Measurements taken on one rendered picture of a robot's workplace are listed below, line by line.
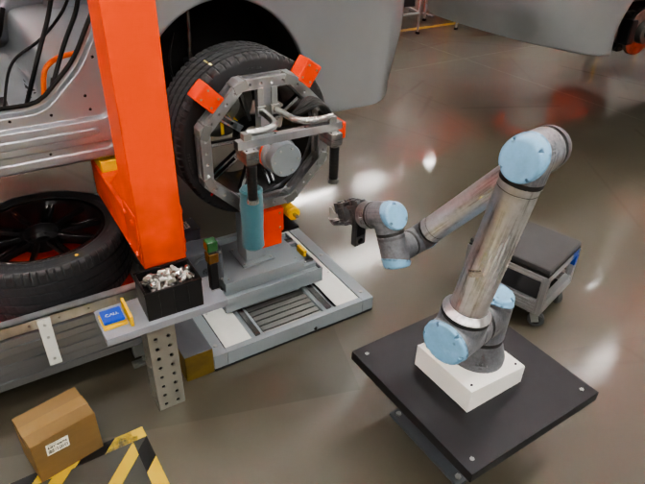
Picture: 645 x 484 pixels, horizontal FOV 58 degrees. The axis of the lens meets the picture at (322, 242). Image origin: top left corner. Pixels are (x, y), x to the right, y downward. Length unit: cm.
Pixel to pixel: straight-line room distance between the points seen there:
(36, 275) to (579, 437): 209
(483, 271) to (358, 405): 93
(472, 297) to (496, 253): 16
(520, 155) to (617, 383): 149
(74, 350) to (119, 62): 111
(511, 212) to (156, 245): 123
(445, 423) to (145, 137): 132
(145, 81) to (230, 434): 127
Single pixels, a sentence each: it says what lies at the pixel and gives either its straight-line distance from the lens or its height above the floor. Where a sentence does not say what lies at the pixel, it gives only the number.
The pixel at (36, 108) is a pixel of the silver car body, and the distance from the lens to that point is 248.
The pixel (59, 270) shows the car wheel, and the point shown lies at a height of 49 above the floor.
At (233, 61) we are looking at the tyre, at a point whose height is 116.
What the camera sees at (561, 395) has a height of 30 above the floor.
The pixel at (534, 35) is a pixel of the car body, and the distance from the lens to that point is 443.
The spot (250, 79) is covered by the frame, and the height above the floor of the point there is 112.
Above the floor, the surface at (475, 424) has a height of 30.
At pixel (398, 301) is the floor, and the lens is 286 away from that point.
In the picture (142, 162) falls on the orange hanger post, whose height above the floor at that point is 93.
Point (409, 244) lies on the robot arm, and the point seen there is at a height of 76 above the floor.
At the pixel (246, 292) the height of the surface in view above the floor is 15.
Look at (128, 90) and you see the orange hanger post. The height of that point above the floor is 118.
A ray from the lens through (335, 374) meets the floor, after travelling 247.
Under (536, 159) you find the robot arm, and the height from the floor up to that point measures 120.
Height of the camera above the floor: 176
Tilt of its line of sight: 33 degrees down
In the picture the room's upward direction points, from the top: 2 degrees clockwise
